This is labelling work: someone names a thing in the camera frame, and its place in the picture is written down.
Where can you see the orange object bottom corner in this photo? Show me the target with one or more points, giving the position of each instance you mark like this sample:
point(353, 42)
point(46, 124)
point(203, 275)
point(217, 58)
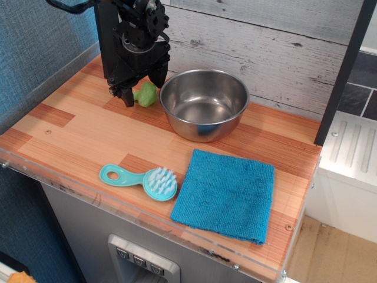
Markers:
point(20, 277)

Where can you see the clear acrylic edge guard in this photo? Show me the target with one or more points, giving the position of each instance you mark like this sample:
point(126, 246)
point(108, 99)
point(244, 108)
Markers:
point(88, 216)

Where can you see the silver metal bowl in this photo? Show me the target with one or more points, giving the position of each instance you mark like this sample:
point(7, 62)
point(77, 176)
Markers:
point(204, 105)

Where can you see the dark right cabinet post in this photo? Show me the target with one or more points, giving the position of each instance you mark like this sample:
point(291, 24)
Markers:
point(350, 57)

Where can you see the silver dispenser button panel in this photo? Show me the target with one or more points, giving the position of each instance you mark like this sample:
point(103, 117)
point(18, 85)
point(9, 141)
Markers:
point(133, 263)

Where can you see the teal dish brush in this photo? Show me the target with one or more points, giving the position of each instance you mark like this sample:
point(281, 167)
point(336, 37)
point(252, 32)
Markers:
point(159, 184)

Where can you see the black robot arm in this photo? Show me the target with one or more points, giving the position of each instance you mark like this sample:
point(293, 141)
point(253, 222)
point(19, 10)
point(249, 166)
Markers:
point(133, 44)

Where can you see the green toy broccoli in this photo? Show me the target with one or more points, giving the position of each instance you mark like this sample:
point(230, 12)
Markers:
point(147, 95)

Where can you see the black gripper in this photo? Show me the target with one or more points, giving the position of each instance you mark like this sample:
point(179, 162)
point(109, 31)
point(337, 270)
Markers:
point(133, 66)

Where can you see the white grooved drainboard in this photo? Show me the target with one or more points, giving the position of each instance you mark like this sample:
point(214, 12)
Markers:
point(350, 148)

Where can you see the blue folded cloth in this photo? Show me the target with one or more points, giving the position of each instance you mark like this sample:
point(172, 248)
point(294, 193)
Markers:
point(226, 195)

